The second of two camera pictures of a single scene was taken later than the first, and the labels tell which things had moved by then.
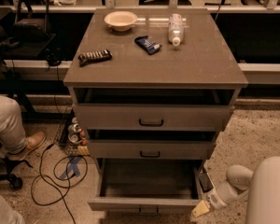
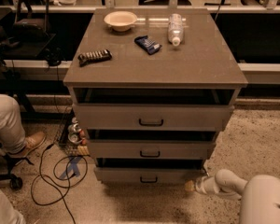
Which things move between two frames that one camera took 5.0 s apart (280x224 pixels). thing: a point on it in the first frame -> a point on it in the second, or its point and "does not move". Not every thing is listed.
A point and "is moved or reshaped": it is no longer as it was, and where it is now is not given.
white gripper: x=216 y=200 -> x=200 y=185
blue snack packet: x=150 y=46 does not move
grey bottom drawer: x=145 y=185 is moved or reshaped
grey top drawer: x=152 y=118 does not move
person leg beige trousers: x=7 y=123 does not move
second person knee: x=1 y=213 does not move
